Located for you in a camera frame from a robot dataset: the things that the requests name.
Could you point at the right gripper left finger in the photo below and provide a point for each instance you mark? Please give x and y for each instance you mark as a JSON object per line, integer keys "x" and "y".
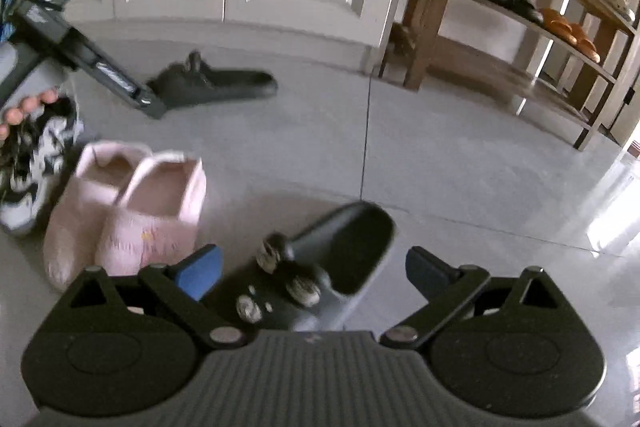
{"x": 114, "y": 346}

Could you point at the person's left hand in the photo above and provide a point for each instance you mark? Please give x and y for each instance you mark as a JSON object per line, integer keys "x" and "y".
{"x": 14, "y": 115}

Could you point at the orange shoes on rack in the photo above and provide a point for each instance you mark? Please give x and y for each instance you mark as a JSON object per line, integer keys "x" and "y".
{"x": 571, "y": 33}

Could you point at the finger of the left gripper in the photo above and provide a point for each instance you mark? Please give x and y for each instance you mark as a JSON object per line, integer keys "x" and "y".
{"x": 134, "y": 93}

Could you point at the black white sneaker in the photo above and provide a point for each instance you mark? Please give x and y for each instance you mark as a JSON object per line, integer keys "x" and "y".
{"x": 34, "y": 159}

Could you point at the pink plush slipper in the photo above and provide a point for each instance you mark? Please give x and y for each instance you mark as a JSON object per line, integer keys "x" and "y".
{"x": 155, "y": 216}
{"x": 102, "y": 171}

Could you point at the black slide sandal with charms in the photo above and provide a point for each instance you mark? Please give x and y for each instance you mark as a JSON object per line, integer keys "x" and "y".
{"x": 310, "y": 281}

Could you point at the wooden shoe rack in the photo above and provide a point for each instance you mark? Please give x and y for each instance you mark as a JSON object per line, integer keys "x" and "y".
{"x": 417, "y": 43}

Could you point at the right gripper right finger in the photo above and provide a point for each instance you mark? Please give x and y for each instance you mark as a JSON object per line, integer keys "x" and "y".
{"x": 511, "y": 346}

